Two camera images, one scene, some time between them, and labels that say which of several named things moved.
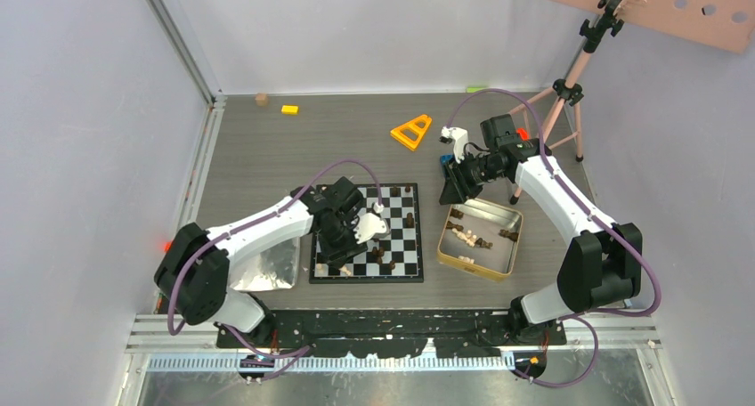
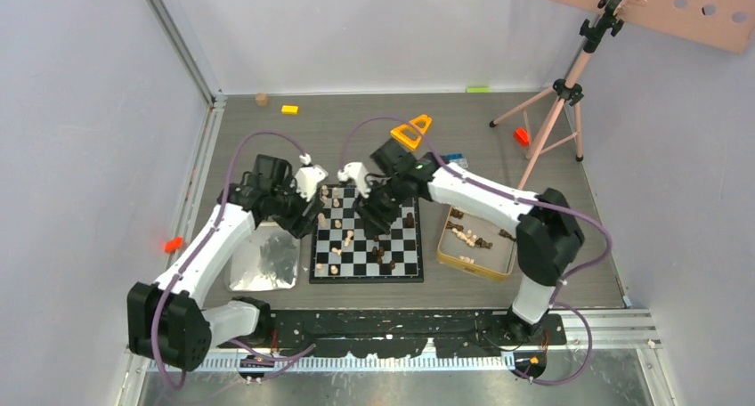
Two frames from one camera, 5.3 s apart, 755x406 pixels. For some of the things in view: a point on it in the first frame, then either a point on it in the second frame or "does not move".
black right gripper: x=458 y=189 -> x=370 y=214
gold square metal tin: x=481 y=238 does not move
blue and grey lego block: x=444 y=158 does not move
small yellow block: x=289 y=109 does not move
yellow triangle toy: x=411 y=133 does not move
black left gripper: x=338 y=257 -> x=298 y=223
